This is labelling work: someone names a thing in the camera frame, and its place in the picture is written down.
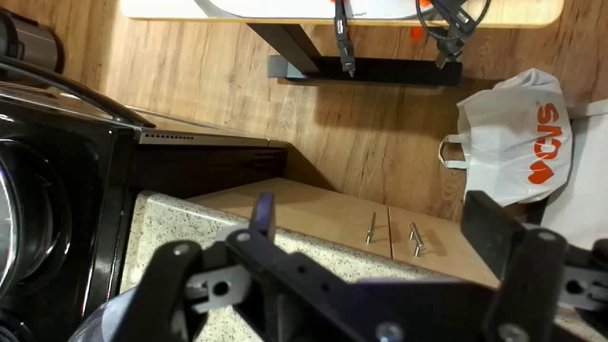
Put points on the wooden base cabinet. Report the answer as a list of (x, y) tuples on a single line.
[(330, 215)]

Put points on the white CVS plastic bag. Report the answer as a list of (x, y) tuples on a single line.
[(514, 139)]

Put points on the black and steel microwave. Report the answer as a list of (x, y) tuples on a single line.
[(121, 167)]

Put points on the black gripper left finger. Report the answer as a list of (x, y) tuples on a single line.
[(166, 285)]

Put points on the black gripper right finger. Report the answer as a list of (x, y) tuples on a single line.
[(529, 278)]

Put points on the dark brown cylinder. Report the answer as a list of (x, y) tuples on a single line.
[(30, 38)]

